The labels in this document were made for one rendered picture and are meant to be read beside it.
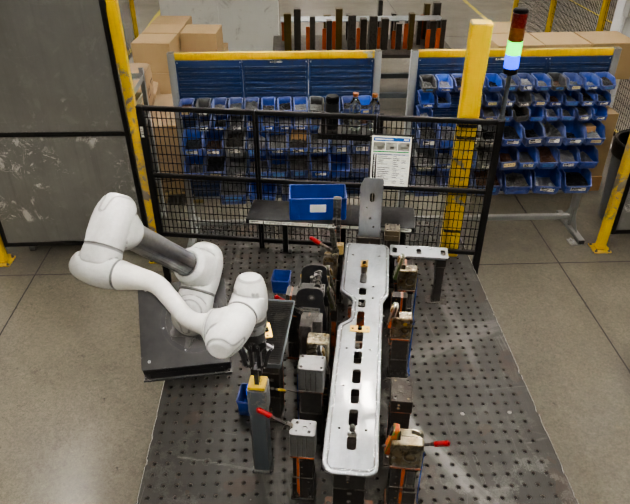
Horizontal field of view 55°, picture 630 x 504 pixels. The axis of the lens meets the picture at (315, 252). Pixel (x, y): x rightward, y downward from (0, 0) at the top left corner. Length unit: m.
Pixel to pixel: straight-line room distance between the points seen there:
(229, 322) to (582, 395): 2.67
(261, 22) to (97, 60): 4.97
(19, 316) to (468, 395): 3.10
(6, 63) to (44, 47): 0.28
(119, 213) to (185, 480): 1.04
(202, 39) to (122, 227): 4.91
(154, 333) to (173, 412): 0.36
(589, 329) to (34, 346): 3.65
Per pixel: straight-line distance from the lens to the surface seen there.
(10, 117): 4.65
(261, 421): 2.25
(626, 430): 3.90
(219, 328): 1.74
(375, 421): 2.24
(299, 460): 2.23
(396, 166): 3.29
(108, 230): 2.12
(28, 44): 4.40
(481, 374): 2.91
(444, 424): 2.67
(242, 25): 9.03
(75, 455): 3.63
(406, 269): 2.87
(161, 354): 2.81
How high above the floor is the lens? 2.69
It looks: 34 degrees down
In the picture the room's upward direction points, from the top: straight up
